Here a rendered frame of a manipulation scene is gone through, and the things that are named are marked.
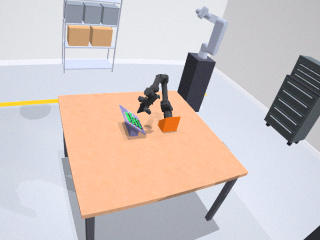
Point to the lavender switch panel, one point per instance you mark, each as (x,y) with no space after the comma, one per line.
(131,122)

